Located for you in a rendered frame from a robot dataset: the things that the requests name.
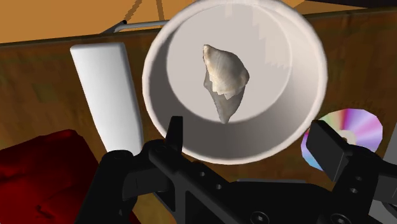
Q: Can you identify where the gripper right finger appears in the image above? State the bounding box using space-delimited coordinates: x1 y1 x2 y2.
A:
305 119 397 224

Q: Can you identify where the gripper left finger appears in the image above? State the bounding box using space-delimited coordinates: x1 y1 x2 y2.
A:
75 116 246 224

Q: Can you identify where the rainbow compact disc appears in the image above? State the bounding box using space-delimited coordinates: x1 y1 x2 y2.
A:
300 108 384 172

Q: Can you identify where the white flat rectangular block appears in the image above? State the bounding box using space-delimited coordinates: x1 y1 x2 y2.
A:
69 42 145 157

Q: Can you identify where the beige seashell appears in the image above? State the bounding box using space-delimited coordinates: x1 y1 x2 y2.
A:
202 44 251 125

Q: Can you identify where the white round bowl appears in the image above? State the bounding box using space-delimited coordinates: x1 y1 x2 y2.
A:
142 0 328 165

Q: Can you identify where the red box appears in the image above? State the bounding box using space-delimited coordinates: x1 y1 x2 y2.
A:
0 129 142 224

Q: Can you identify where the grey metal rail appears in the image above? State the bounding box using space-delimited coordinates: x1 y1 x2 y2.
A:
99 19 170 35

